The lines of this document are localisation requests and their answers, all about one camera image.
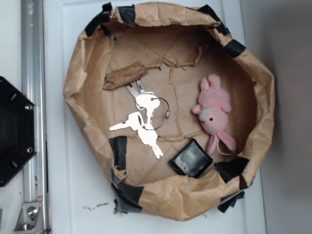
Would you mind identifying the black box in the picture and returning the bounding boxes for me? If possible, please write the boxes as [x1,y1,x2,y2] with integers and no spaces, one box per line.
[169,138,213,178]

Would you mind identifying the silver key bunch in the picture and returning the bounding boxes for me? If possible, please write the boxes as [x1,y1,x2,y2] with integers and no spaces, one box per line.
[108,79,171,159]

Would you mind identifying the brown paper bag bin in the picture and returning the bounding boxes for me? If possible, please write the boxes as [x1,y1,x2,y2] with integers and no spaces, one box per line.
[63,2,275,221]

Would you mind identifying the torn cardboard piece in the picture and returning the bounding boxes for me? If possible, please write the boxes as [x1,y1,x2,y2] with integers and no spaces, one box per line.
[103,61,148,90]

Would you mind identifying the pink plush bunny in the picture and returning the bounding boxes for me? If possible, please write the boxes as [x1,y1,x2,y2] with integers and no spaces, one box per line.
[192,74,236,155]

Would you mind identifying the aluminium frame rail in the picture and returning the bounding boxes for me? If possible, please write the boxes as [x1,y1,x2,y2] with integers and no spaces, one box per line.
[21,0,51,234]

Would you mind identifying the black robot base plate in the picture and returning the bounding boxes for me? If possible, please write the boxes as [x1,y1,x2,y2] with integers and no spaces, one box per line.
[0,77,36,187]

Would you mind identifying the metal corner bracket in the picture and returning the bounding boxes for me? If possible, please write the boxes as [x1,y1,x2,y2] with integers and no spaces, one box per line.
[12,201,45,234]

